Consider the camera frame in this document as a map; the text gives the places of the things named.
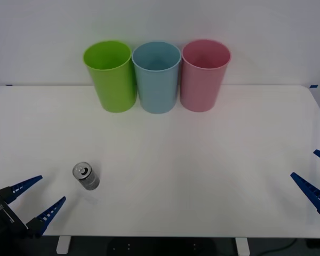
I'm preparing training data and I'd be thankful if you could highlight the white table leg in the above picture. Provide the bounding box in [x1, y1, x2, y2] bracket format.
[235, 237, 251, 256]
[55, 236, 71, 254]

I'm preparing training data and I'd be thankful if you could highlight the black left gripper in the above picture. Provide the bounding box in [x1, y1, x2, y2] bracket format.
[0, 175, 67, 241]

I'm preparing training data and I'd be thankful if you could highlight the black drink can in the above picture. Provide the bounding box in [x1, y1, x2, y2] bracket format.
[72, 161, 100, 191]

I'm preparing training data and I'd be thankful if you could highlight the green plastic bin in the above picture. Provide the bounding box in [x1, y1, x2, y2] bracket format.
[83, 39, 137, 114]

